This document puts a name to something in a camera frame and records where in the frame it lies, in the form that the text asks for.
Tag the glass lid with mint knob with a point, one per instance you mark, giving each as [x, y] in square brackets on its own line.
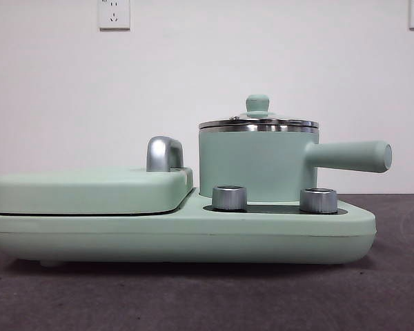
[257, 103]

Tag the mint green breakfast machine base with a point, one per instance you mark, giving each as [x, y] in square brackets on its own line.
[89, 238]

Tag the silver control knob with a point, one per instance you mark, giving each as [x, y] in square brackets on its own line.
[318, 200]
[229, 198]

